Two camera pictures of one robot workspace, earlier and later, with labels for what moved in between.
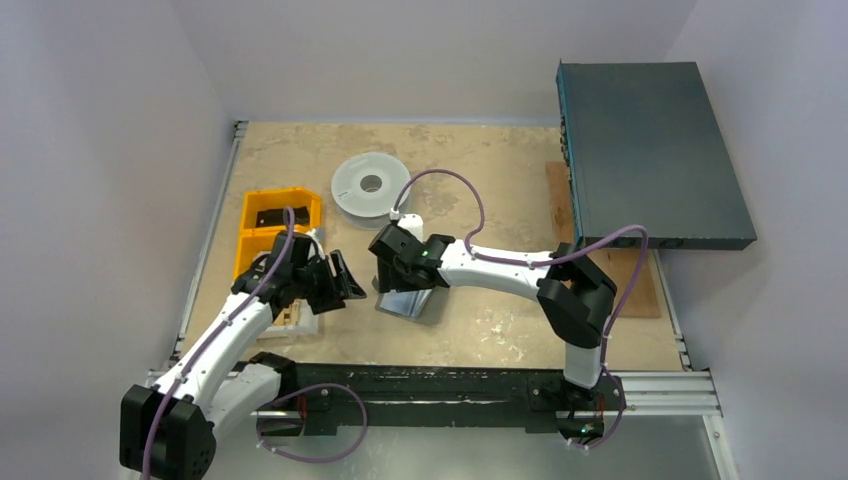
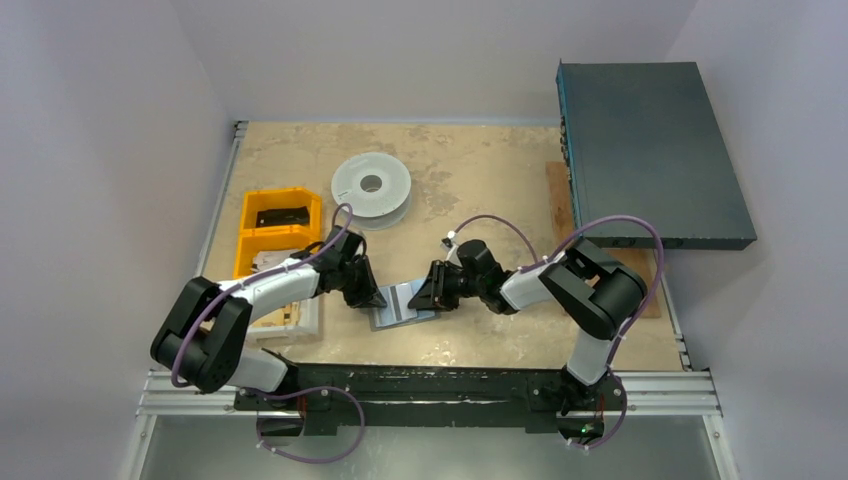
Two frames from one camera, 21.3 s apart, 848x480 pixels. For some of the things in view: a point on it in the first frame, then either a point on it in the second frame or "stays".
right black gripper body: [400, 266] → [440, 285]
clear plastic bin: [308, 326] stays
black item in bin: [275, 216] stays
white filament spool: [365, 187] stays
